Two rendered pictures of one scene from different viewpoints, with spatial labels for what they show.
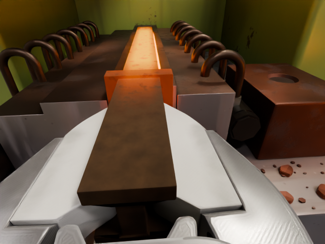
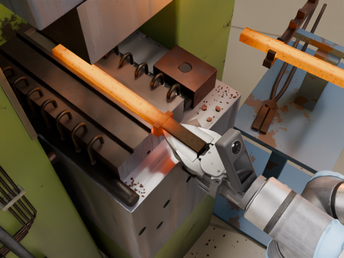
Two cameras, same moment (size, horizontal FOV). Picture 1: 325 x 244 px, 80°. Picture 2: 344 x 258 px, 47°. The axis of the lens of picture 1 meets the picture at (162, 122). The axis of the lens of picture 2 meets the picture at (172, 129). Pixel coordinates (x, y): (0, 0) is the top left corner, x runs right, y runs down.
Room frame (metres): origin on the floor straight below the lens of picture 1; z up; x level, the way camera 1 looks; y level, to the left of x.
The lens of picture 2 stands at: (-0.17, 0.32, 1.66)
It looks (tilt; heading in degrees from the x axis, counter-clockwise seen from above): 58 degrees down; 313
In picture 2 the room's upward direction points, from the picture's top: straight up
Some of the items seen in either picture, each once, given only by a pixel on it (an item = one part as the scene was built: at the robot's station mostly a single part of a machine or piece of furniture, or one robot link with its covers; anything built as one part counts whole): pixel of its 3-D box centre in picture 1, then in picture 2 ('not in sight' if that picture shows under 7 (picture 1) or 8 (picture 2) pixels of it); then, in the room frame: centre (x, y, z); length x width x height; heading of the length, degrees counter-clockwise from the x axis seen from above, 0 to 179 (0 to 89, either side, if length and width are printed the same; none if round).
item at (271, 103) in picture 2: not in sight; (293, 59); (0.13, -0.57, 0.71); 0.60 x 0.04 x 0.01; 105
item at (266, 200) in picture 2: not in sight; (266, 200); (-0.11, 0.00, 0.98); 0.10 x 0.05 x 0.09; 93
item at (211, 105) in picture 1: (132, 65); (82, 87); (0.35, 0.05, 0.96); 0.42 x 0.20 x 0.09; 3
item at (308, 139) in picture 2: not in sight; (305, 102); (0.01, -0.47, 0.70); 0.40 x 0.30 x 0.02; 99
